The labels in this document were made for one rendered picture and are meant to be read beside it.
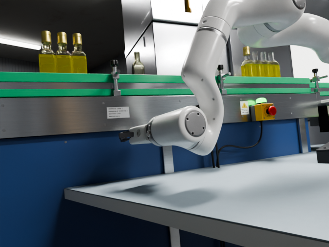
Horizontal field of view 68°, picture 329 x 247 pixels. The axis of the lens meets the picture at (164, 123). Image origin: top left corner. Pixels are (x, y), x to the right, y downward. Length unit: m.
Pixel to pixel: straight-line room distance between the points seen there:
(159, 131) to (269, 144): 0.75
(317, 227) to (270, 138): 0.88
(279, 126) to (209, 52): 0.75
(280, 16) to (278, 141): 0.69
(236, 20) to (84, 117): 0.56
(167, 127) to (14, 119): 0.50
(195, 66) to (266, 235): 0.40
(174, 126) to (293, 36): 0.53
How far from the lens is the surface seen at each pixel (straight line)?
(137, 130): 0.69
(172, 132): 0.55
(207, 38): 0.66
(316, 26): 0.94
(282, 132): 1.32
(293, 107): 1.36
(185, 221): 0.48
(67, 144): 0.89
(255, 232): 0.41
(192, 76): 0.62
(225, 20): 0.71
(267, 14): 0.76
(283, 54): 1.83
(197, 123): 0.55
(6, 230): 0.93
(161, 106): 0.94
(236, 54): 1.56
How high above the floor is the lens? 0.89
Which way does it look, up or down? 3 degrees up
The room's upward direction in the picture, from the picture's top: 5 degrees counter-clockwise
